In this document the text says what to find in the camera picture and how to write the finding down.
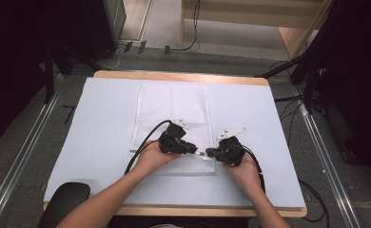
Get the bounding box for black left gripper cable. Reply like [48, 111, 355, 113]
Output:
[124, 119, 173, 176]

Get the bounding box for person's left hand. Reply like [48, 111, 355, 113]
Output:
[135, 140, 182, 176]

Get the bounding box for dark curtain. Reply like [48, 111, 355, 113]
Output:
[0, 0, 91, 152]
[313, 0, 371, 188]

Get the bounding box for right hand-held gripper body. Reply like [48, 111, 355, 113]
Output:
[215, 127, 248, 167]

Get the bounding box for white mesh laundry bag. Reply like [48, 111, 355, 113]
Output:
[128, 84, 217, 176]

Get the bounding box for black hanging cable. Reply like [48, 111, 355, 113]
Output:
[169, 0, 203, 52]

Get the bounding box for white table sheet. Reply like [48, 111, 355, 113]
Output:
[43, 77, 306, 209]

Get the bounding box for person's right hand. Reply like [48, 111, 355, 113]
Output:
[223, 153, 264, 192]

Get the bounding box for black tripod stand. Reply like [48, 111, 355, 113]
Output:
[254, 0, 344, 112]

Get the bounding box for metal floor rail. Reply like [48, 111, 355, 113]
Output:
[292, 85, 362, 228]
[0, 74, 65, 228]

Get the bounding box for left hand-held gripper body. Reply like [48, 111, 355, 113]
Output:
[158, 118, 191, 156]

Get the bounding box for person's dark clothing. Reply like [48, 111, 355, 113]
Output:
[107, 216, 249, 228]

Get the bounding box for black cabinet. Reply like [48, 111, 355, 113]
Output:
[82, 0, 127, 62]

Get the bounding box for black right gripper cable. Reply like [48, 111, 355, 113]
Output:
[240, 144, 267, 195]

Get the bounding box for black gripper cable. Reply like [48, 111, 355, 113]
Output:
[124, 119, 173, 176]
[240, 144, 267, 195]

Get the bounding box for white floor cable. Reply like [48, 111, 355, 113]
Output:
[103, 44, 127, 70]

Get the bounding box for black looped floor cable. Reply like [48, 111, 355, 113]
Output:
[297, 179, 330, 223]

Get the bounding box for black metal stand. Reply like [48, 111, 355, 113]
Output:
[43, 44, 57, 105]

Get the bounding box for light wooden furniture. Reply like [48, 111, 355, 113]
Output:
[180, 0, 334, 60]

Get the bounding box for wooden table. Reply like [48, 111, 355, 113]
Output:
[42, 69, 308, 219]

